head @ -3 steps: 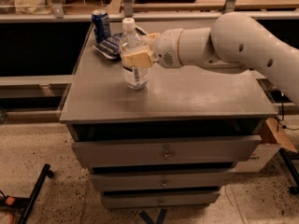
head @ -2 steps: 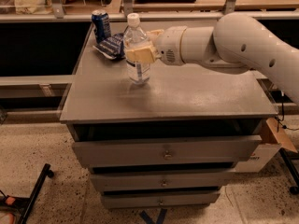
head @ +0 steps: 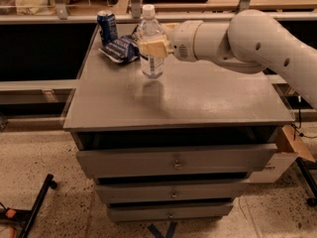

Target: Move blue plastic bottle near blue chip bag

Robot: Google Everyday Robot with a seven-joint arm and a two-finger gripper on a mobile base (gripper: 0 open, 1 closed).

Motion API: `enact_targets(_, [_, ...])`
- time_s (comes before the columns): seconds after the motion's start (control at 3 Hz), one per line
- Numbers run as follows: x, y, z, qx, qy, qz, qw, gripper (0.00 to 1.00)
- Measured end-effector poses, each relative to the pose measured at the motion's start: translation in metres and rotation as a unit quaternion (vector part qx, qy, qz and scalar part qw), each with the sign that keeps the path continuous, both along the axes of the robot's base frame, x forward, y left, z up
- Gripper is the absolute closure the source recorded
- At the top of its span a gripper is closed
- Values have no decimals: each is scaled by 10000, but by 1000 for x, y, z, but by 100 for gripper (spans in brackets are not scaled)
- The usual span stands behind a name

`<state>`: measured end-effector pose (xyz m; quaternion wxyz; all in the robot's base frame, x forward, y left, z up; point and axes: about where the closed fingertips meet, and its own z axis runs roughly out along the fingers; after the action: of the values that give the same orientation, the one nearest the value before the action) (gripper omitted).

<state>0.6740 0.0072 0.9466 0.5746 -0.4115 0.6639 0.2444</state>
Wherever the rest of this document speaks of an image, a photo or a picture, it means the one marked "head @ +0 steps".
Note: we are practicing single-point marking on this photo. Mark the blue soda can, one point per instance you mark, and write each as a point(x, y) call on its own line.
point(108, 28)

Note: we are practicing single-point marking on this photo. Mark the top grey drawer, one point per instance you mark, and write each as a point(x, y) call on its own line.
point(152, 162)

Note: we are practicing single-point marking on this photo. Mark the black stand leg right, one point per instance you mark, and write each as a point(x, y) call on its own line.
point(309, 171)

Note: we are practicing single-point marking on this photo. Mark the black stand leg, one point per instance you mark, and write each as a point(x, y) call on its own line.
point(309, 171)
point(17, 223)

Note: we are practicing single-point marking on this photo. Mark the black stand leg left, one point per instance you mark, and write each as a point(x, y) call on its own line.
point(17, 223)

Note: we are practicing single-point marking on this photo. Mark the clear plastic water bottle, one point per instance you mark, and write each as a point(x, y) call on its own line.
point(148, 30)

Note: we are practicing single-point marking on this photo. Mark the grey drawer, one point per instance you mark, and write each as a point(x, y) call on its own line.
point(171, 190)
point(152, 162)
point(169, 212)

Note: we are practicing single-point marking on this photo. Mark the blue chip bag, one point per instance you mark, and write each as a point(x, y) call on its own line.
point(123, 50)

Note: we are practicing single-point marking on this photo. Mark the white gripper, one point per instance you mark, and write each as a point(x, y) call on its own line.
point(182, 39)

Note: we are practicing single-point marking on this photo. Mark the grey drawer cabinet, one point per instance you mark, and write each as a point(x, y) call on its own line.
point(193, 104)

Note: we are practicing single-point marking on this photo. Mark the bottom grey drawer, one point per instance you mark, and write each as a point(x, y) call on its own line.
point(169, 212)

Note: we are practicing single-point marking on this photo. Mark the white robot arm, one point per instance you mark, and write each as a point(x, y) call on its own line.
point(249, 43)

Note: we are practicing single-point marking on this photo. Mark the cardboard box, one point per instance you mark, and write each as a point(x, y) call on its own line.
point(290, 146)

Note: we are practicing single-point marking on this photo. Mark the middle grey drawer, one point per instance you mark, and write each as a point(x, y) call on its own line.
point(171, 190)

